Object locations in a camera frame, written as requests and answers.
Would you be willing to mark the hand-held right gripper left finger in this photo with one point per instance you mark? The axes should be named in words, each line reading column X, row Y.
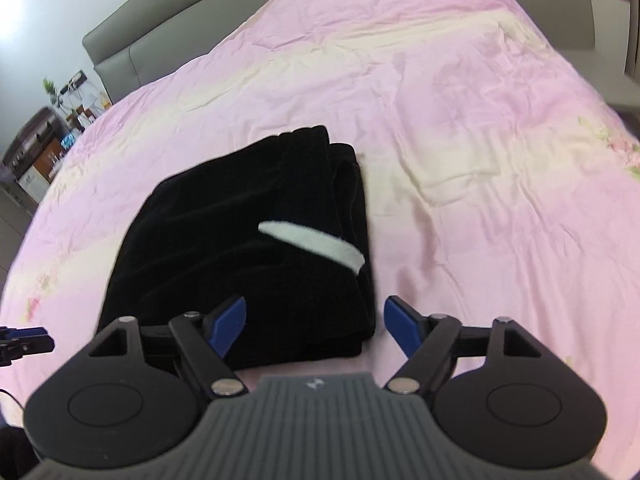
column 231, row 322

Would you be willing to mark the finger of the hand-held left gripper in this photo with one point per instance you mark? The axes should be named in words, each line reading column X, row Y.
column 27, row 345

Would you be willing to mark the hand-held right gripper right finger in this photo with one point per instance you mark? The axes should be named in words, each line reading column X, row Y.
column 402, row 325

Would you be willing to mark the black pants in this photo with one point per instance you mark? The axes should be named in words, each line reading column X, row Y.
column 235, row 240

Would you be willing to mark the white cabinet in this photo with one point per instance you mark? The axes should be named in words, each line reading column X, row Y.
column 34, row 185

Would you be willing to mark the pink bed sheet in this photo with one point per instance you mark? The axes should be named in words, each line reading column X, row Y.
column 475, row 160

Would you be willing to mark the wooden nightstand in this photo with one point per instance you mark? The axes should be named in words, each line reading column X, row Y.
column 55, row 152

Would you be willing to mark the brown suitcase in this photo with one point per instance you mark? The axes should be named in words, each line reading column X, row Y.
column 30, row 140

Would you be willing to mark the small green potted plant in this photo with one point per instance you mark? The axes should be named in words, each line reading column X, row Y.
column 49, row 89

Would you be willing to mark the grey padded headboard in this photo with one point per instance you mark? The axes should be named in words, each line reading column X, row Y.
column 145, row 45

